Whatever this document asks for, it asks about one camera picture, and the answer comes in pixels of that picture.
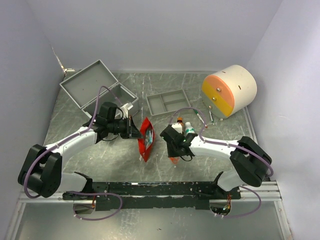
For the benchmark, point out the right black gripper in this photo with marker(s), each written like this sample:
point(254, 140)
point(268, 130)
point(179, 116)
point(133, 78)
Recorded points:
point(171, 153)

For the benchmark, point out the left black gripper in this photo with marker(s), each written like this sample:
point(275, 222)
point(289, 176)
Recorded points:
point(131, 131)

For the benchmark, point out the orange small scissors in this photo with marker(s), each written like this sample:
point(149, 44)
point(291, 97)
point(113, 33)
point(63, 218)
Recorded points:
point(174, 160)

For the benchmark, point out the teal tape roll packet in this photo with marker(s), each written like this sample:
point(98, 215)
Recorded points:
point(148, 139)

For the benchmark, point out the red first aid pouch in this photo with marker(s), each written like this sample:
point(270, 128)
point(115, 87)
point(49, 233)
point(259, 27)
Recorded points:
point(145, 152)

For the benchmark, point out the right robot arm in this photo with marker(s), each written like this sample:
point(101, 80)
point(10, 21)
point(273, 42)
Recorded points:
point(251, 164)

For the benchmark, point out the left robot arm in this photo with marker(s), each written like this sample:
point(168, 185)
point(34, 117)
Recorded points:
point(42, 172)

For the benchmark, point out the white green pill bottle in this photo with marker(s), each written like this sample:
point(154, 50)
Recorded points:
point(189, 128)

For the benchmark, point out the orange brown bottle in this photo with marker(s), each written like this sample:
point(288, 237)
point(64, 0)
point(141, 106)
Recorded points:
point(179, 125)

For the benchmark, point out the green cap marker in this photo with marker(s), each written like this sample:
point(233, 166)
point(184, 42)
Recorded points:
point(200, 118)

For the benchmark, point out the grey divided tray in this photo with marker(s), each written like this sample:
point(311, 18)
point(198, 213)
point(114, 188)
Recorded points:
point(167, 102)

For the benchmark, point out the grey open storage case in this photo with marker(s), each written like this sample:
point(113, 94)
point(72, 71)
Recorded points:
point(97, 81)

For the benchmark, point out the beige cylinder drum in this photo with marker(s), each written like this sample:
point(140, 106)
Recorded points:
point(229, 90)

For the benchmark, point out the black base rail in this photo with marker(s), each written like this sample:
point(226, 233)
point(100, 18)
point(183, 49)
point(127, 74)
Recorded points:
point(149, 195)

